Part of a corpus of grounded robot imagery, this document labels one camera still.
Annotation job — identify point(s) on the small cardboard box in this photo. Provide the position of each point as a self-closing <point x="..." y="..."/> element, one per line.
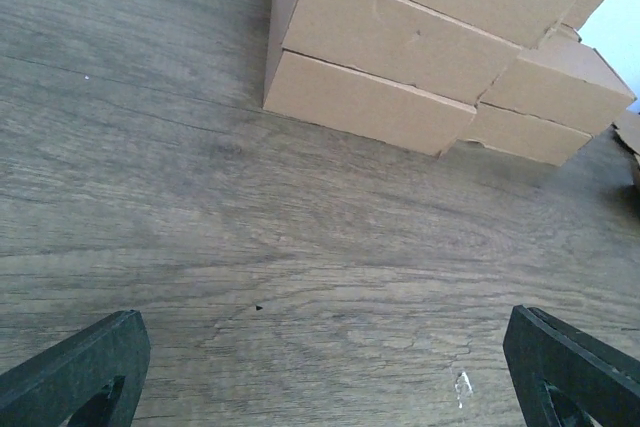
<point x="563" y="81"/>
<point x="580" y="12"/>
<point x="524" y="135"/>

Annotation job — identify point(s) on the bottom large cardboard box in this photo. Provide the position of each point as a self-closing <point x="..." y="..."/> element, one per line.
<point x="350" y="101"/>

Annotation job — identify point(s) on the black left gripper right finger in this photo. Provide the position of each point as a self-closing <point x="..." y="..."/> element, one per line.
<point x="562" y="376"/>

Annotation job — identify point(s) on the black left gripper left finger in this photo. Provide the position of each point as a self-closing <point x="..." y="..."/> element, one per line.
<point x="93" y="378"/>

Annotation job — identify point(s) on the upper small cardboard box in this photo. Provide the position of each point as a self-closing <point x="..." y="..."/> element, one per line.
<point x="580" y="12"/>

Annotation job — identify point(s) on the bottom small cardboard box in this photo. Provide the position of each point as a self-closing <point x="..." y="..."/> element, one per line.
<point x="524" y="135"/>

